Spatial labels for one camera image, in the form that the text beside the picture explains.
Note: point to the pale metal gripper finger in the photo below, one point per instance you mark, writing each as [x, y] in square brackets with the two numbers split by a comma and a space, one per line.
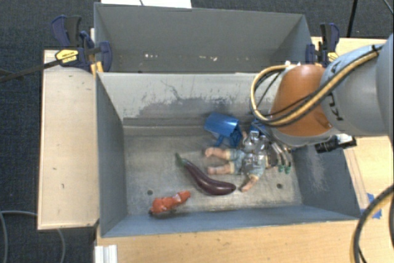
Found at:
[253, 139]
[253, 161]

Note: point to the toy doll in blue clothes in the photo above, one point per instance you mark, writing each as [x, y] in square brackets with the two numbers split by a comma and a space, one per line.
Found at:
[226, 157]

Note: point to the blue plastic scoop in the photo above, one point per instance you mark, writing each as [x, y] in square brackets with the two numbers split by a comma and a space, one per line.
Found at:
[222, 126]

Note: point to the purple toy eggplant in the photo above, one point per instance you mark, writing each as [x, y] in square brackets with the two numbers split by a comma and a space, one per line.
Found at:
[207, 181]

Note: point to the grey metal bin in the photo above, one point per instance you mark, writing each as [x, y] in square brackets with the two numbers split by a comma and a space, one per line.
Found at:
[160, 169]

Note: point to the orange-red toy animal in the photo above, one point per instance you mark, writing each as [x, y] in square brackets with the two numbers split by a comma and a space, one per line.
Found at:
[167, 204]

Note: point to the pale wood flat board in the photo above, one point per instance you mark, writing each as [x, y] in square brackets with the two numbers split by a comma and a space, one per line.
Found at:
[69, 144]

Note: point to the black cylinder on white bracket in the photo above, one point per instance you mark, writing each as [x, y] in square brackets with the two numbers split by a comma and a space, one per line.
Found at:
[330, 144]

